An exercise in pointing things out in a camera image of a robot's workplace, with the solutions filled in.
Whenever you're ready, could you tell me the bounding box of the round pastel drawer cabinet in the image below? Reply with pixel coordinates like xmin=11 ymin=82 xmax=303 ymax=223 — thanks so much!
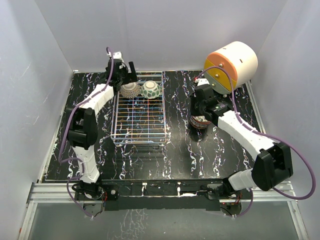
xmin=203 ymin=41 xmax=258 ymax=95

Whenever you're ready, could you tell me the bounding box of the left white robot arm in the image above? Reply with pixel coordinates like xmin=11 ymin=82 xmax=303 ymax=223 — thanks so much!
xmin=61 ymin=51 xmax=137 ymax=200

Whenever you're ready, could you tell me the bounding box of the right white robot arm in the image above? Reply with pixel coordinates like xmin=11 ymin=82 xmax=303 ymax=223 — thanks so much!
xmin=189 ymin=79 xmax=293 ymax=199

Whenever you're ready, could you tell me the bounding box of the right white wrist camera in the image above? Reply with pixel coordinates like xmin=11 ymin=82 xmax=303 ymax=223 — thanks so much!
xmin=194 ymin=78 xmax=210 ymax=86

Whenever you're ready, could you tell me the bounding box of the pink patterned bowl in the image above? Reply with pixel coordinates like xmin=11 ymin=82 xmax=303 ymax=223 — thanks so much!
xmin=190 ymin=115 xmax=211 ymax=129

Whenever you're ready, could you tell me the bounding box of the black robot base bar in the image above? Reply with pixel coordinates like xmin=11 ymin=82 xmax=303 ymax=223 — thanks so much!
xmin=71 ymin=179 xmax=253 ymax=214

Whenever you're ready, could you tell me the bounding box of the white wire dish rack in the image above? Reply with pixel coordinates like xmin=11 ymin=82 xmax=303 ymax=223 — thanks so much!
xmin=110 ymin=71 xmax=167 ymax=147

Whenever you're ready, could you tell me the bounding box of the brown patterned bowl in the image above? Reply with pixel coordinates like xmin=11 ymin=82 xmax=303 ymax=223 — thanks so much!
xmin=120 ymin=82 xmax=141 ymax=99

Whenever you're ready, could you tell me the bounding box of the green spotted white bowl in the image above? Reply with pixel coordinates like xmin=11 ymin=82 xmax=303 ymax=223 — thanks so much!
xmin=140 ymin=80 xmax=162 ymax=100

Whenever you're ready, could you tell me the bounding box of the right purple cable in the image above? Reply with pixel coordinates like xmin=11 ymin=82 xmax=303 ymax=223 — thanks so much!
xmin=194 ymin=67 xmax=316 ymax=218

